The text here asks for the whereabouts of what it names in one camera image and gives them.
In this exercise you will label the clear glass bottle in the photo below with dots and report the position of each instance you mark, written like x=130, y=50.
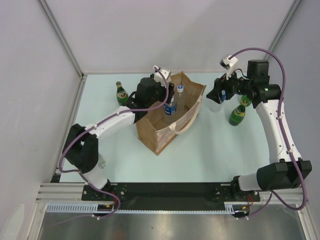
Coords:
x=101, y=162

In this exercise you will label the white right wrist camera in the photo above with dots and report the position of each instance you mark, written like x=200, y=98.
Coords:
x=229, y=63

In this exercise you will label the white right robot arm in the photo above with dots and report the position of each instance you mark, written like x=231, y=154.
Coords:
x=286, y=168

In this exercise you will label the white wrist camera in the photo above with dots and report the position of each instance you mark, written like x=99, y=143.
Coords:
x=229, y=63
x=162, y=75

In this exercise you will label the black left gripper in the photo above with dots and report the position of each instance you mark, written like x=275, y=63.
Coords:
x=163, y=90

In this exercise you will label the tan canvas jute bag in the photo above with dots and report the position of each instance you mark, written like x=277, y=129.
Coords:
x=155, y=132

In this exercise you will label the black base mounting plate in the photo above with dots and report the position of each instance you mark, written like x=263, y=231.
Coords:
x=178, y=196

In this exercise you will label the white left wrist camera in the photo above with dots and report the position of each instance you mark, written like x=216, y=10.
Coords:
x=162, y=75

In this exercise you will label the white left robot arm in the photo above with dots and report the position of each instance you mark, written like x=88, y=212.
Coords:
x=81, y=148

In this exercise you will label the blue label water bottle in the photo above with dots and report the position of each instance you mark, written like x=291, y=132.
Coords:
x=170, y=111

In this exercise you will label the blue cap plastic bottle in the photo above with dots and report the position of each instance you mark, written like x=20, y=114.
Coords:
x=180, y=97

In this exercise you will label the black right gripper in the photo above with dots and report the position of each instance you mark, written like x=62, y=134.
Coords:
x=220, y=84

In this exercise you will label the green Perrier glass bottle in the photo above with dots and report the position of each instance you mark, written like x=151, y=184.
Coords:
x=121, y=94

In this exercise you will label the aluminium frame rail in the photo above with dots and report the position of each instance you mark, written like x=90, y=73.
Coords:
x=80, y=198

